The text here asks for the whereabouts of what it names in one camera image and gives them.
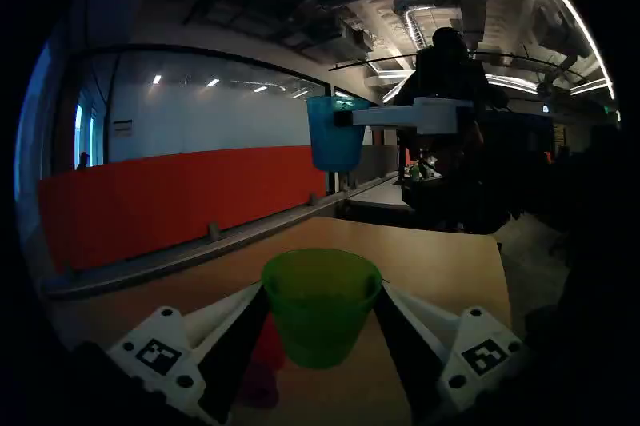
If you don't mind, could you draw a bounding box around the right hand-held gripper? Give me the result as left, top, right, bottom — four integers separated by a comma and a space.
333, 26, 510, 149

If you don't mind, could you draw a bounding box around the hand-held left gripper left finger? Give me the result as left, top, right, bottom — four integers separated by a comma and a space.
106, 281, 274, 426

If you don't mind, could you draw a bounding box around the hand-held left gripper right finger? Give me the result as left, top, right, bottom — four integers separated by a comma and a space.
374, 281, 527, 426

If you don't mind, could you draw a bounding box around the blue plastic cup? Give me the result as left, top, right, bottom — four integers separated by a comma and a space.
305, 95, 371, 173

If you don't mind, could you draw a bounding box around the green plastic cup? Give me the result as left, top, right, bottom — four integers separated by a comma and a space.
261, 247, 384, 370

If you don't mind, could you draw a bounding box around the purple plastic cup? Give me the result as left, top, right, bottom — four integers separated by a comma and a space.
238, 360, 281, 410

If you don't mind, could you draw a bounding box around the red plastic cup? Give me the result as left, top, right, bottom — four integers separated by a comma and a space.
250, 312, 287, 373

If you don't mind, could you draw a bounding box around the red desk screen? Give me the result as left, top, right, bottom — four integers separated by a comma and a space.
37, 145, 401, 300

